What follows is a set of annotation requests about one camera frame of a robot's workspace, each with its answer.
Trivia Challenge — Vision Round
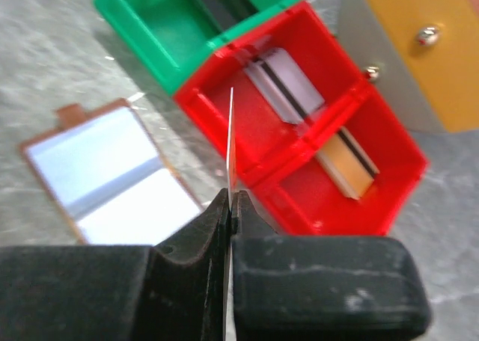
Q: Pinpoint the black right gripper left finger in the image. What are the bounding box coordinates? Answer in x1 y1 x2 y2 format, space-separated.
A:
1 190 229 340

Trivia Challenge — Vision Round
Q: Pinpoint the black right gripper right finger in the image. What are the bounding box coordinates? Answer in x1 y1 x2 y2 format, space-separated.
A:
231 191 433 340

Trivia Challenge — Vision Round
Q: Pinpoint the gold striped credit card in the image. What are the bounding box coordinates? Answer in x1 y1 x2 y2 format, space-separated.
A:
226 87 237 203

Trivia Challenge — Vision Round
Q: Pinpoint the black VIP credit card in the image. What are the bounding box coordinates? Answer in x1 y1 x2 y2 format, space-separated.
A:
194 0 258 32

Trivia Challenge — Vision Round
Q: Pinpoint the gold card in bin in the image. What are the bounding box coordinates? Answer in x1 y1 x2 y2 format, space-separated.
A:
316 126 379 200

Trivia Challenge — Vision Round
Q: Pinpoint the silver card in bin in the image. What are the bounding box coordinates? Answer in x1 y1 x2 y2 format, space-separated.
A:
244 48 326 125

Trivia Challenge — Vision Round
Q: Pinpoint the red bin right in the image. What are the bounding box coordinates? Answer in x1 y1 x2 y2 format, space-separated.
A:
251 83 427 236

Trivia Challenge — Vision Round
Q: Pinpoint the red bin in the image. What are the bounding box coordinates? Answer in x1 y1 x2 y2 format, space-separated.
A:
174 1 366 186
251 83 427 236

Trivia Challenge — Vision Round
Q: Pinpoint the red bin middle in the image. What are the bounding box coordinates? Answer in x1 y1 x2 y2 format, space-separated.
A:
174 1 366 186

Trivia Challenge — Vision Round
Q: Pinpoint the green bin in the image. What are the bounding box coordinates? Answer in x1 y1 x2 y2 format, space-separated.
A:
94 0 301 96

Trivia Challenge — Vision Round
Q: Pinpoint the white round drawer cabinet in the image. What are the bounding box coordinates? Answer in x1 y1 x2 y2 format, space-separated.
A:
338 0 478 133

